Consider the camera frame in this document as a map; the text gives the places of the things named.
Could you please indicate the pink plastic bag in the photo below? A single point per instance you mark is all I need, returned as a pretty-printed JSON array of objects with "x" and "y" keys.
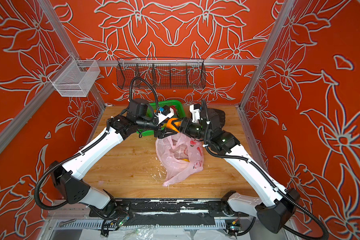
[{"x": 181, "y": 156}]

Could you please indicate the clear plastic wrap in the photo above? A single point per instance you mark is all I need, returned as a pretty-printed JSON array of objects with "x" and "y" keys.
[{"x": 144, "y": 234}]

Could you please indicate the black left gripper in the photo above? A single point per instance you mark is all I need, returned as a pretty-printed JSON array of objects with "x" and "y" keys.
[{"x": 159, "y": 128}]

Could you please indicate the black wire wall basket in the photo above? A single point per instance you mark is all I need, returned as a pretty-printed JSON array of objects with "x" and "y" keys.
[{"x": 162, "y": 73}]

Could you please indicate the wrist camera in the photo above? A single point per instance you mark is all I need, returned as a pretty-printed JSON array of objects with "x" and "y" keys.
[
  {"x": 195, "y": 112},
  {"x": 164, "y": 113}
]

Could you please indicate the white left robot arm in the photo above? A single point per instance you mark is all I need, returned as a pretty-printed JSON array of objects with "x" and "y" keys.
[{"x": 68, "y": 178}]

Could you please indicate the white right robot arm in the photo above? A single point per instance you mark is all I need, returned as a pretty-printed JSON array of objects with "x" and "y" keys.
[{"x": 275, "y": 204}]

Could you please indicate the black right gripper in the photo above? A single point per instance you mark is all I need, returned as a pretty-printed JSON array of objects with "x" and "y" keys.
[{"x": 186, "y": 121}]

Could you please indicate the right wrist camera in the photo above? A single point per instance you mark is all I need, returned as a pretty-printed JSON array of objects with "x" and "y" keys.
[{"x": 195, "y": 112}]

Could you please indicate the black plastic tool case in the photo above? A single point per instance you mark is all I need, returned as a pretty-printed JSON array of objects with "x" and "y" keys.
[{"x": 217, "y": 119}]

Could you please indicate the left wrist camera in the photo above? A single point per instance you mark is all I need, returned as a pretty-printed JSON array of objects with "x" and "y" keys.
[{"x": 164, "y": 113}]

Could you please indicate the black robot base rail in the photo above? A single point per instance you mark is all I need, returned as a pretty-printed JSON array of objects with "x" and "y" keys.
[{"x": 186, "y": 213}]

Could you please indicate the white wire wall basket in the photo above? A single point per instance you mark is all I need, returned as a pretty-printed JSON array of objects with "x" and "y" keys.
[{"x": 72, "y": 79}]

